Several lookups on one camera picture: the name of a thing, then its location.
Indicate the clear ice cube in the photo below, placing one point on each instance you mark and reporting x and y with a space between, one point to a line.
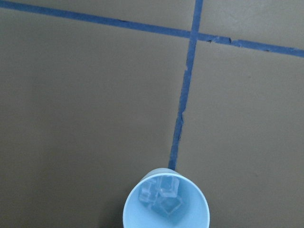
167 186
148 192

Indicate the light blue paper cup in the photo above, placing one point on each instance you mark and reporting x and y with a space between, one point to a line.
194 212

